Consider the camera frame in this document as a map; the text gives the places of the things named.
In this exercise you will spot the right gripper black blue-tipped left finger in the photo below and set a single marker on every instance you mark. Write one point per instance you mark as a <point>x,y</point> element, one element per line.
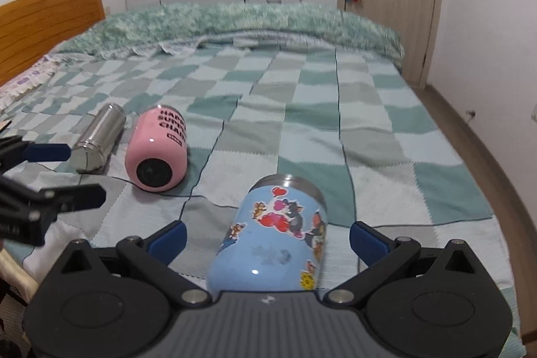
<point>149,259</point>

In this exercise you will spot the green floral duvet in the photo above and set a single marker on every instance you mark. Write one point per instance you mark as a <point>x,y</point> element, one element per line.
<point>145,30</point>

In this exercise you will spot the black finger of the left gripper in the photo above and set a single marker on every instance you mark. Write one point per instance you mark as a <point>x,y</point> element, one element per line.
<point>71,199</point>

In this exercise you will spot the checkered green bed blanket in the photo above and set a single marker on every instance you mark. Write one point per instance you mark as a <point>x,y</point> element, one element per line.
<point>343,120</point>

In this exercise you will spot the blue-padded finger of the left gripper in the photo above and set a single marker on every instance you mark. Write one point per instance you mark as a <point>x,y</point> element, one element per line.
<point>15,150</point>

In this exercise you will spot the stainless steel bottle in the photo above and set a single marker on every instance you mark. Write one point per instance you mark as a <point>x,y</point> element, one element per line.
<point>94,146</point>

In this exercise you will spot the pink cup with text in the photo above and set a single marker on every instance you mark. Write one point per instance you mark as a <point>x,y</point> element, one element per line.
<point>157,154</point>

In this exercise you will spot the blue cartoon sticker cup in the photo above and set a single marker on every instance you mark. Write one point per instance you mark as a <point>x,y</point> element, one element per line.
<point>276,241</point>

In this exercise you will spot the orange wooden headboard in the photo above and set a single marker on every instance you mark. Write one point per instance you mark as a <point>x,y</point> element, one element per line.
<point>31,28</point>

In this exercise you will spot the floral pillow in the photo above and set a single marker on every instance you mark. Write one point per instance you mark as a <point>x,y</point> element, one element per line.
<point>29,80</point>

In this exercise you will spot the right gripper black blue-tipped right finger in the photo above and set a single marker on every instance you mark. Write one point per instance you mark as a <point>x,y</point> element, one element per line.
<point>386,260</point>

